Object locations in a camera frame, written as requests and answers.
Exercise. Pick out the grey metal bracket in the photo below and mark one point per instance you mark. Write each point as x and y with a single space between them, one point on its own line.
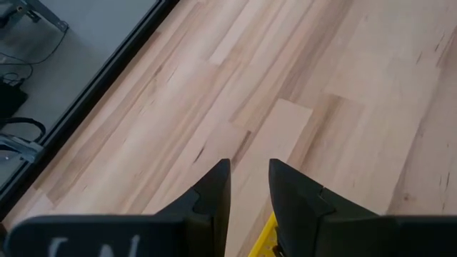
21 148

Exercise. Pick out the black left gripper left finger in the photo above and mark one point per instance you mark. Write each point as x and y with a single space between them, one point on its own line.
160 235

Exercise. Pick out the yellow plastic basket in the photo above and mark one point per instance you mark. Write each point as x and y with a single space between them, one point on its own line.
266 239

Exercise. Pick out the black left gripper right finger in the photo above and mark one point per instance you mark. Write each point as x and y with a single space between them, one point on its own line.
339 235

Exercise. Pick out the black bag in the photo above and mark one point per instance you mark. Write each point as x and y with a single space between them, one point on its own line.
10 100

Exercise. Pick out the grey metal leg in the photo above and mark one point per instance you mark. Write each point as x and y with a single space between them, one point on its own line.
46 14

